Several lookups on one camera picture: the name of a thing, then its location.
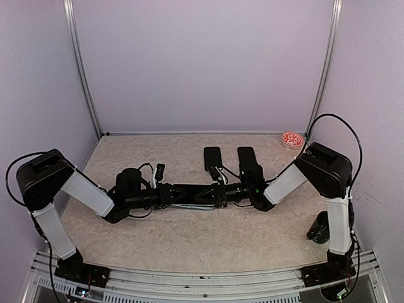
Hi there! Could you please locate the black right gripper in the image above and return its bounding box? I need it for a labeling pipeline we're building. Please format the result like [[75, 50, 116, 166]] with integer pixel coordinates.
[[194, 180, 253, 208]]

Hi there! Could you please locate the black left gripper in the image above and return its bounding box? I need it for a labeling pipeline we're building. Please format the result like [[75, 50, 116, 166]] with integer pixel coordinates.
[[126, 182, 188, 210]]

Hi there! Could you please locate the white-edged black smartphone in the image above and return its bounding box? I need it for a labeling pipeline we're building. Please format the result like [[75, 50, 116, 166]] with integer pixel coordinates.
[[174, 184, 211, 205]]

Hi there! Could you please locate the black phone case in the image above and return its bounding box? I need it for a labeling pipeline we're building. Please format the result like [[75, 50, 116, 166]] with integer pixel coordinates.
[[237, 146, 261, 176], [203, 146, 223, 172]]

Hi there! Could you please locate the light blue phone case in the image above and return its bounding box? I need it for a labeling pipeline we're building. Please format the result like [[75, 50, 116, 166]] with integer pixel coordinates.
[[174, 204, 215, 210]]

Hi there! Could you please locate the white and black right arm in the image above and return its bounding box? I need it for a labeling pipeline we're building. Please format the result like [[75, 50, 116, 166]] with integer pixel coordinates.
[[193, 143, 353, 280]]

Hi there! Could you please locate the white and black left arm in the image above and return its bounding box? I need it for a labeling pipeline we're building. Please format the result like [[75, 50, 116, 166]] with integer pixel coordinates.
[[16, 149, 189, 281]]

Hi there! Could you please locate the red and white patterned bowl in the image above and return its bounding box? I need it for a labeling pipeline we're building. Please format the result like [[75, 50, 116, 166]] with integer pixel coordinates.
[[281, 131, 305, 150]]

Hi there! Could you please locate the black cup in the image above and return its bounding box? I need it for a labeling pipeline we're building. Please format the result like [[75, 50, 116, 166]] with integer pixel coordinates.
[[306, 211, 330, 244]]

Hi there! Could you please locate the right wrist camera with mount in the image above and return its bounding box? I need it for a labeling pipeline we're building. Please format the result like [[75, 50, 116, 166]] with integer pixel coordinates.
[[207, 166, 229, 185]]

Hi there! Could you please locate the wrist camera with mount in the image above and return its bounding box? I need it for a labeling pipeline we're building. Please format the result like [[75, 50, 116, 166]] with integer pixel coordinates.
[[151, 163, 165, 189], [207, 166, 229, 185]]

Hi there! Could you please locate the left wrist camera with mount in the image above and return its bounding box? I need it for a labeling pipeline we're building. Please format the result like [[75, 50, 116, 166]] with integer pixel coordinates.
[[151, 163, 165, 189]]

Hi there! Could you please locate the front aluminium rail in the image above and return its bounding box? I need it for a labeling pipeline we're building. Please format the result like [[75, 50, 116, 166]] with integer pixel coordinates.
[[21, 249, 389, 303]]

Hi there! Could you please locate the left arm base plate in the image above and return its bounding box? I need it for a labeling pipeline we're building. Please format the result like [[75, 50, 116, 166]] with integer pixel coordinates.
[[54, 254, 110, 288]]

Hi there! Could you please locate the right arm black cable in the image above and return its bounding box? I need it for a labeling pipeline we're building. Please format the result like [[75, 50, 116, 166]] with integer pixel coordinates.
[[306, 112, 364, 196]]

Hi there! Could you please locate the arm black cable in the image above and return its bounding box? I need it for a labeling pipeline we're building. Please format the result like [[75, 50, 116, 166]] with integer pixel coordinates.
[[306, 112, 364, 196], [4, 151, 61, 209]]

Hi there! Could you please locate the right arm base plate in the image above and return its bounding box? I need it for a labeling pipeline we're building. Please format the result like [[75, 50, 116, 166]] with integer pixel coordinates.
[[301, 249, 356, 287]]

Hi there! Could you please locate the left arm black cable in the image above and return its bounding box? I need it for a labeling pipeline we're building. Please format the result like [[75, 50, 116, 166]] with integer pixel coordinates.
[[4, 151, 61, 209]]

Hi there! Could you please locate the left aluminium frame post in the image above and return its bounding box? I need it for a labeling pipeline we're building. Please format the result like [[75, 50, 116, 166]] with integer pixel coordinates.
[[63, 0, 103, 140]]

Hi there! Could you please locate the aluminium frame post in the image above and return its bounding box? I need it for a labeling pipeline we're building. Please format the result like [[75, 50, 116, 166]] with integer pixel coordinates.
[[304, 0, 343, 138], [63, 0, 103, 140]]

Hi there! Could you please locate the right aluminium frame post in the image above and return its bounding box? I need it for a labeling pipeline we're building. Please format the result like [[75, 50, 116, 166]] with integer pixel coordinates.
[[304, 0, 343, 138]]

